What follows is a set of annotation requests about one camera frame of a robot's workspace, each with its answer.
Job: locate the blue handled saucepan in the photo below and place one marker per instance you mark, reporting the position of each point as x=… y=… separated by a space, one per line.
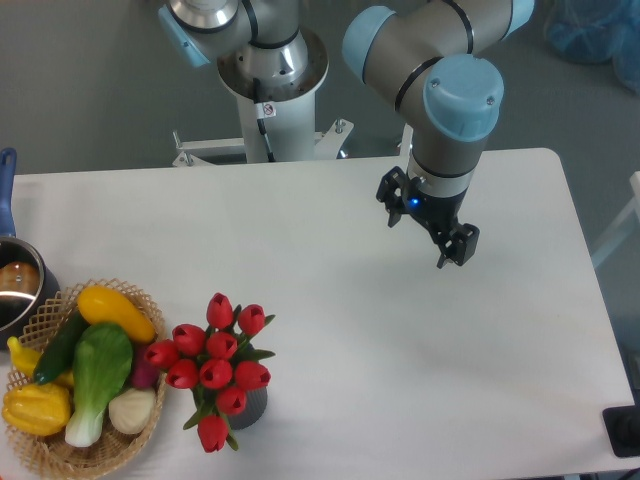
x=26 y=281

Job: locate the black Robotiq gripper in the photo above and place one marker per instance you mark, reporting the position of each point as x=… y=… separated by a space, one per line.
x=438 y=215

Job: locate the green bok choy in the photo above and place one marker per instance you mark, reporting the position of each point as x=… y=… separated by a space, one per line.
x=102 y=363

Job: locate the white garlic bulb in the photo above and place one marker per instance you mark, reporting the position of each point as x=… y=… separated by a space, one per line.
x=130 y=411

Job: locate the dark grey ribbed vase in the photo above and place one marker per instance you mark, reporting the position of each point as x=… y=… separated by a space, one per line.
x=255 y=406

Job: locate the black device at table edge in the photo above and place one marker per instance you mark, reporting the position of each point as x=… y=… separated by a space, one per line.
x=622 y=426

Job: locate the yellow bell pepper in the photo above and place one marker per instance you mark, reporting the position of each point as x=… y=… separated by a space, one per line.
x=37 y=410

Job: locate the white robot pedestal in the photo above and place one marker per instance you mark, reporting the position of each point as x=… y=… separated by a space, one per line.
x=275 y=93

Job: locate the red tulip bouquet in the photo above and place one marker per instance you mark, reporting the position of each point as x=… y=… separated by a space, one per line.
x=218 y=364

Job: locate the small yellow gourd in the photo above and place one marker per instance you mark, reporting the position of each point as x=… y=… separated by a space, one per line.
x=25 y=360

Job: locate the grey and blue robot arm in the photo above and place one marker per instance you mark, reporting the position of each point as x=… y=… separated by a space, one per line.
x=426 y=65

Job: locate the dark green cucumber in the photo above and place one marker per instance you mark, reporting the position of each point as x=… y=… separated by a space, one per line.
x=57 y=358

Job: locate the yellow squash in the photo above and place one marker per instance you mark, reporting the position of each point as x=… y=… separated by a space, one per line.
x=100 y=304

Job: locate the blue plastic bag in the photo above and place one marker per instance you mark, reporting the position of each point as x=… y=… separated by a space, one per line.
x=596 y=32

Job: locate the white frame at right edge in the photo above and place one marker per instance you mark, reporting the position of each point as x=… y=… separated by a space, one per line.
x=620 y=228

